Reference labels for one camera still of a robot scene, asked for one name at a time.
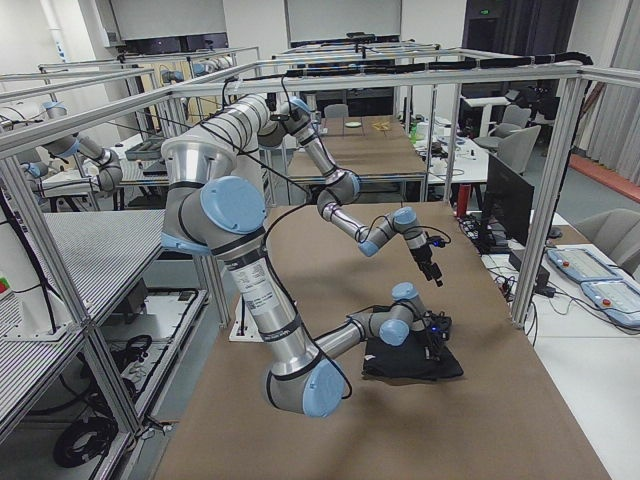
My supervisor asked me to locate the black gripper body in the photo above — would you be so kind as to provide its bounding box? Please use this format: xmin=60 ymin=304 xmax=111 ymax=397
xmin=409 ymin=239 xmax=436 ymax=274
xmin=424 ymin=326 xmax=445 ymax=356

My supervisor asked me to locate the black printed t-shirt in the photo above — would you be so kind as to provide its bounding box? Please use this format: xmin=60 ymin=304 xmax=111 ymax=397
xmin=362 ymin=337 xmax=464 ymax=381

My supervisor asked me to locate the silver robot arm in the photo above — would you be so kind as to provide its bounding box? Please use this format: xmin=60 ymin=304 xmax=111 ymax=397
xmin=161 ymin=94 xmax=444 ymax=282
xmin=161 ymin=135 xmax=428 ymax=417

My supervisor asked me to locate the black computer monitor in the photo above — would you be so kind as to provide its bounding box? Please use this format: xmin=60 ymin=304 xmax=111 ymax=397
xmin=478 ymin=155 xmax=534 ymax=254

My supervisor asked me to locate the blue teach pendant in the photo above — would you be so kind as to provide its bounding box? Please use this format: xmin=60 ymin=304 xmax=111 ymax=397
xmin=546 ymin=248 xmax=621 ymax=283

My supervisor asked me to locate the striped workbench table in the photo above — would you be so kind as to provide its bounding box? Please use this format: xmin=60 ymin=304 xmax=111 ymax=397
xmin=0 ymin=208 xmax=171 ymax=346

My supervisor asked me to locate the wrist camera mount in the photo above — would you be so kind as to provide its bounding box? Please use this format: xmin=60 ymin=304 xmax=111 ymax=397
xmin=429 ymin=236 xmax=449 ymax=248
xmin=427 ymin=312 xmax=452 ymax=341

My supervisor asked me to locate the aluminium cage frame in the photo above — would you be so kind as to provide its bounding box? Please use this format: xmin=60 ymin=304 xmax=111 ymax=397
xmin=1 ymin=51 xmax=639 ymax=435

